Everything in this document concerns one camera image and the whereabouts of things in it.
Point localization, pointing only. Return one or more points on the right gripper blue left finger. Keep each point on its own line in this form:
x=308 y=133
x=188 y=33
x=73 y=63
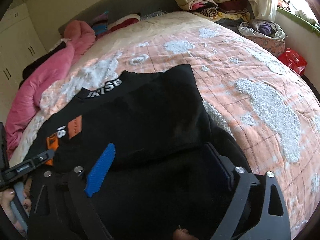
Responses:
x=99 y=170

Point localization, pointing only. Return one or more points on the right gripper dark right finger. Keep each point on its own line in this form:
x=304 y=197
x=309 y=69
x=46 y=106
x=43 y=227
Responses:
x=223 y=167

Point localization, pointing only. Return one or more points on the black long-sleeve sweater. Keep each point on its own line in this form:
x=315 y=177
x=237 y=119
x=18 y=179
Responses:
x=162 y=177

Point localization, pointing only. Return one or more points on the person's left hand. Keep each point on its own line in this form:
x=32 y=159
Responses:
x=16 y=204

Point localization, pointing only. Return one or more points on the peach quilted bedspread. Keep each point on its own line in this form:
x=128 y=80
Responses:
x=269 y=110

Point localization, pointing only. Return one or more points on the black garment on duvet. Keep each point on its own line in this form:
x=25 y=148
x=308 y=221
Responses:
x=28 y=70

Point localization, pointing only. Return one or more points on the red plastic bag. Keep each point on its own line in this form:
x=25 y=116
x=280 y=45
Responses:
x=293 y=60

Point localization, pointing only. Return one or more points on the cream wardrobe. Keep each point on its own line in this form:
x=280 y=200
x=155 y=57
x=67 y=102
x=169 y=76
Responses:
x=20 y=46

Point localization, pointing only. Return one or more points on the pink duvet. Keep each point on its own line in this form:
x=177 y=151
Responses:
x=26 y=103

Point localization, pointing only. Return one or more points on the floral laundry basket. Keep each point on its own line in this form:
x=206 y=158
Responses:
x=266 y=34

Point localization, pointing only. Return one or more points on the striped colourful pillow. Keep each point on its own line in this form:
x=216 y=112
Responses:
x=100 y=23

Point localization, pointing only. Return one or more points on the red and white pillow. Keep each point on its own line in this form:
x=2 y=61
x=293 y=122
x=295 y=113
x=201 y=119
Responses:
x=124 y=22

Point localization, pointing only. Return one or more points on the grey upholstered headboard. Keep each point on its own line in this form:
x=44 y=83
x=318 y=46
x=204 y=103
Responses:
x=120 y=8

